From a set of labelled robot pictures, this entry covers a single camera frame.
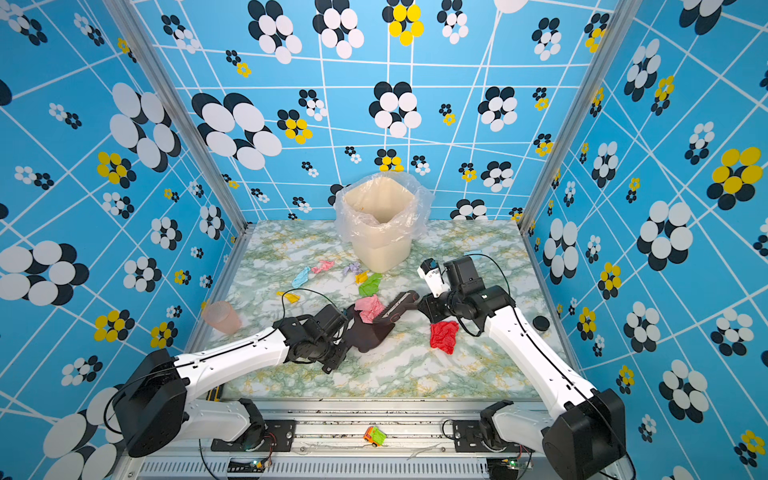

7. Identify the red crumpled paper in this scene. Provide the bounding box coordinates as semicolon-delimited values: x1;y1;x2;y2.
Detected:
430;321;459;355

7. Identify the small green orange toy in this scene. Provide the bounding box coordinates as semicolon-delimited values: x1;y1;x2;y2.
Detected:
363;426;387;447

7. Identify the pink translucent cup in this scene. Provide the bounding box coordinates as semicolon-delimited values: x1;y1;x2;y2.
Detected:
202;301;242;335

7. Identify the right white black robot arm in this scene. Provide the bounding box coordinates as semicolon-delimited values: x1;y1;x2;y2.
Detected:
418;256;629;479

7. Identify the pink crumpled paper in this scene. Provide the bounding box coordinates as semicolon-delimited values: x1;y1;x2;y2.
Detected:
354;294;385;324

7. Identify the green crumpled paper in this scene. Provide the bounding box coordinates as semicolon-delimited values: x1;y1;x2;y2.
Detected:
358;273;382;298

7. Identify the small pink paper scrap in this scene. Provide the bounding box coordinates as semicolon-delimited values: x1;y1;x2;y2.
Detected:
311;260;335;275

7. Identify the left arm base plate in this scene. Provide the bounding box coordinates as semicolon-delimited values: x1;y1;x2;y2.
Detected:
236;419;297;453

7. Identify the purple paper scrap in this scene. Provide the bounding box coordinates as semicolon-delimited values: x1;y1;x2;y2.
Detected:
342;262;363;277

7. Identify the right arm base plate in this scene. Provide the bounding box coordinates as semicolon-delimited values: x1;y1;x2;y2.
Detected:
449;420;512;453

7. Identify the black round cap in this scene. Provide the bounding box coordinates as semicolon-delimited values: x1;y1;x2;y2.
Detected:
532;315;550;332

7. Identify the aluminium frame rail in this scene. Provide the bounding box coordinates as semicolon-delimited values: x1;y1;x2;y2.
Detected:
113;397;631;480

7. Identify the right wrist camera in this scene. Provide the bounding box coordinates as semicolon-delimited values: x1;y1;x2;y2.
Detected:
417;258;449;298

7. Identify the black dustpan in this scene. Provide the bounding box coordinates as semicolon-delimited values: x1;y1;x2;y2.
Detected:
342;306;395;353

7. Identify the light blue paper scrap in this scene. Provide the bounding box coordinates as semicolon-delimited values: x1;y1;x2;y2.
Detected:
291;267;312;288

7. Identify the black pink hand brush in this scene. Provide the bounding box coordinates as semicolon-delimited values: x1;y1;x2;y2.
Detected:
372;290;420;325

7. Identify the beige trash bin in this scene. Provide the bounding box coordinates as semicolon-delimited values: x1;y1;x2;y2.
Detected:
335;172;419;273

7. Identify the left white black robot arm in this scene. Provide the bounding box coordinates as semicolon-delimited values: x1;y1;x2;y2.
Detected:
108;305;354;458

